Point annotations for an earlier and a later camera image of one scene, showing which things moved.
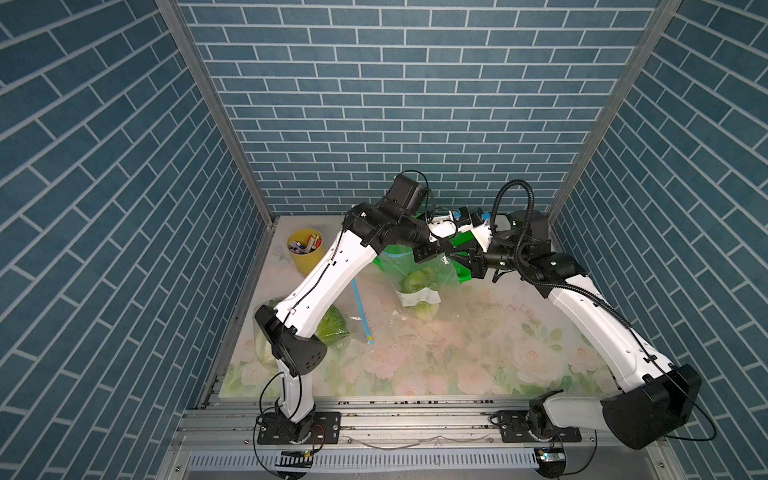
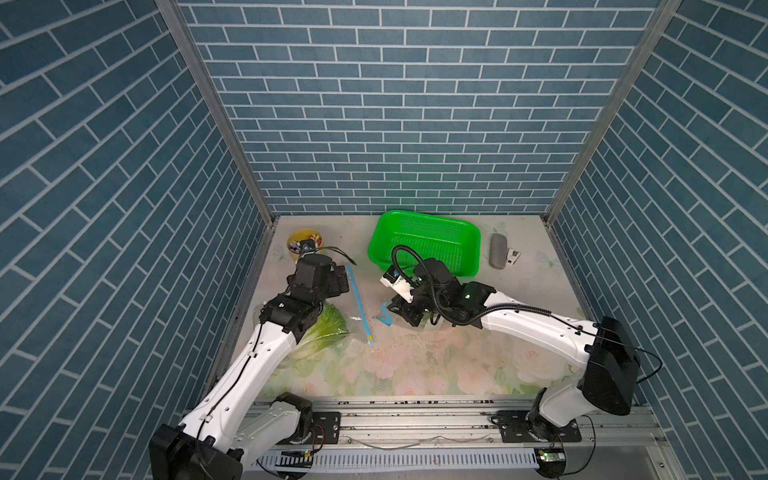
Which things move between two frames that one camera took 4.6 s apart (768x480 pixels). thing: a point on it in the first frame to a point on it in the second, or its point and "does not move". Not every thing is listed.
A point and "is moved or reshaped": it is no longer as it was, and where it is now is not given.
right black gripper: x=476 y=261 to x=405 y=309
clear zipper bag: x=424 y=290 is moved or reshaped
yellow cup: x=306 y=247 does not move
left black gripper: x=430 y=248 to x=336 y=287
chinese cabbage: x=330 y=328 does not move
